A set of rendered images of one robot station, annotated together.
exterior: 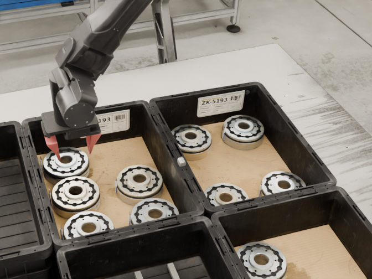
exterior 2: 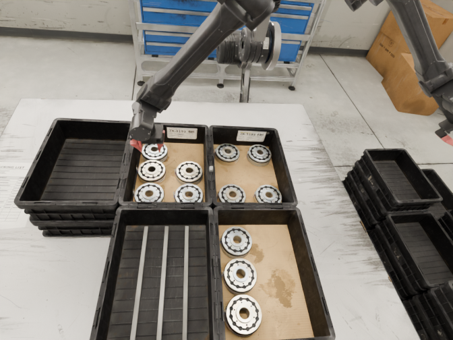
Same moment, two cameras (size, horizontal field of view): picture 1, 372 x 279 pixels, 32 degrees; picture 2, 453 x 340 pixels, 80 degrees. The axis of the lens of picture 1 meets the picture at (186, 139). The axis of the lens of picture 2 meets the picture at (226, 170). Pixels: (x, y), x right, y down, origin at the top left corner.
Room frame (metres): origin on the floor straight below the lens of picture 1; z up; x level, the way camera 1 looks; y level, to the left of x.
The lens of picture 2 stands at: (0.42, -0.15, 1.69)
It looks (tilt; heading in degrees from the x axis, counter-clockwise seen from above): 50 degrees down; 9
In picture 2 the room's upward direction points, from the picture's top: 11 degrees clockwise
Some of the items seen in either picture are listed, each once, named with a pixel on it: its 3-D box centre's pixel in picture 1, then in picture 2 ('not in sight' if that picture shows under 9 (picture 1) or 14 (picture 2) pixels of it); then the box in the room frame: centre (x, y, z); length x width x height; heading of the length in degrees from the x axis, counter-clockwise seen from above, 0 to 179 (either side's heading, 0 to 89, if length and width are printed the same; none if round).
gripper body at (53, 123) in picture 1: (68, 110); (145, 126); (0.99, 0.23, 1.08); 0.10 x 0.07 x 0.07; 112
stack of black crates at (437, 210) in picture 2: not in sight; (421, 200); (1.92, -1.32, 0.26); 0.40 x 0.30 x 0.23; 26
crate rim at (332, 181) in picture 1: (236, 142); (249, 163); (1.13, -0.11, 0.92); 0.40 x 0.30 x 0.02; 23
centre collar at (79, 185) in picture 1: (75, 191); (152, 169); (0.99, 0.23, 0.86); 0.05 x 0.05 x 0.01
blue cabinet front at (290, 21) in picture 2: not in sight; (268, 32); (3.11, 0.16, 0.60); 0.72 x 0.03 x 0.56; 116
